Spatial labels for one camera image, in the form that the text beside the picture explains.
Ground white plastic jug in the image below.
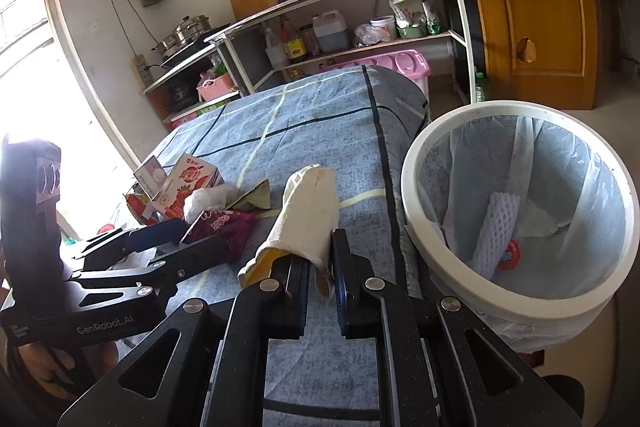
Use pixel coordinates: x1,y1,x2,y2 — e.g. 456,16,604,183
265,27,288,68

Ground white round trash bin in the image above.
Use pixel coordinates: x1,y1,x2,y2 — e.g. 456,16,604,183
400,101,640,355

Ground olive green triangular wrapper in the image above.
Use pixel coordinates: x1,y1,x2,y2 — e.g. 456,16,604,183
227,178,272,212

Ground white metal shelf rack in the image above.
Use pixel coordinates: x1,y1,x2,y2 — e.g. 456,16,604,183
205,0,481,108

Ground wooden door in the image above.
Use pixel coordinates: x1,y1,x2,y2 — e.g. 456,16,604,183
450,0,601,110

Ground purple snack wrapper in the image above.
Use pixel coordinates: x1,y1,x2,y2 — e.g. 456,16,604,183
180,209,258,263

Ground red crumpled packet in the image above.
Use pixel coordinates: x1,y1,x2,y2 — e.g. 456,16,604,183
125,192,161,225

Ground steel steamer pot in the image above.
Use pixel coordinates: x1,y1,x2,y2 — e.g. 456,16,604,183
152,14,213,58

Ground white food bag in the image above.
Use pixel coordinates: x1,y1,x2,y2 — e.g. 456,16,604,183
390,0,428,28

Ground jug of dark liquid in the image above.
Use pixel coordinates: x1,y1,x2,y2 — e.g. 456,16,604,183
312,12,350,55

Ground oil bottle yellow label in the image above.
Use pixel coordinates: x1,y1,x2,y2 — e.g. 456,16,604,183
280,14,308,62

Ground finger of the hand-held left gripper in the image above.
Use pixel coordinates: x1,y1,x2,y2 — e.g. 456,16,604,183
70,237,238,308
62,221,187,275

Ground pink basket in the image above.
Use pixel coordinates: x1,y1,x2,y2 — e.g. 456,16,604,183
196,69,236,102

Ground green and white box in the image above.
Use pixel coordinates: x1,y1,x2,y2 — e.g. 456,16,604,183
195,92,241,116

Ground orange round lid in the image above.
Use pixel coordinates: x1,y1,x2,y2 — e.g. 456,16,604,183
495,241,523,275

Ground light purple drink carton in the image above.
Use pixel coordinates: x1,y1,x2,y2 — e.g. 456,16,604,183
134,156,168,198

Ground white tissue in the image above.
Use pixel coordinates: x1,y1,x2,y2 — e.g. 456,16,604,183
183,183,238,223

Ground black appliance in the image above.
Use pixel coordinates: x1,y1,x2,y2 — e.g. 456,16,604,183
442,0,481,98

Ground crumpled clear plastic bag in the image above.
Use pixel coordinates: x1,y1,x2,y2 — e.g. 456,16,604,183
352,24,391,48

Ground white power strip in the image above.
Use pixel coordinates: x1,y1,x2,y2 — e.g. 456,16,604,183
132,54,153,90

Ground low white shelf rack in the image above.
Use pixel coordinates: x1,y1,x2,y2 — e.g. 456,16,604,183
142,39,241,128

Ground person's left hand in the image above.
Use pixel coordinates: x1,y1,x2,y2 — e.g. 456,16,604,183
7,339,121,395

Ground brown jar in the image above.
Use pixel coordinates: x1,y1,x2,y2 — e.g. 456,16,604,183
300,24,321,58

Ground blue checked blanket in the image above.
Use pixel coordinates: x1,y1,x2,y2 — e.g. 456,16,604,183
115,66,431,427

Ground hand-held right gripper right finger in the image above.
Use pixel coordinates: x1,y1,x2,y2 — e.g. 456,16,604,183
331,228,576,427

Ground black rice cooker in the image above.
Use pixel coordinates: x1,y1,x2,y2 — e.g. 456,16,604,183
167,82,198,108

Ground green packet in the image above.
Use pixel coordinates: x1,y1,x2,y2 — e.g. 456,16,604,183
422,2,442,35

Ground clear plastic bin liner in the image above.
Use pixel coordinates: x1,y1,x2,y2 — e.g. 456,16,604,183
412,109,628,353

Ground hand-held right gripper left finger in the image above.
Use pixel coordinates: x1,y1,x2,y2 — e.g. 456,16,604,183
57,254,313,427

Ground white tub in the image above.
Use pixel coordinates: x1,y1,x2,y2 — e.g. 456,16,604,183
370,16,398,40

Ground red drink carton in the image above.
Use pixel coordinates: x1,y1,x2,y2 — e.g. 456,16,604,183
150,154,223,220

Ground pink plastic storage box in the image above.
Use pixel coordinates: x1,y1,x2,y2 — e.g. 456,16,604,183
320,49,431,102

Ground white foam fruit net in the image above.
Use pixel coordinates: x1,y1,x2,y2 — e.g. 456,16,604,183
472,191,521,278

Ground black induction cooker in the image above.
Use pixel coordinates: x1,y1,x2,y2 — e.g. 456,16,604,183
160,41,221,68

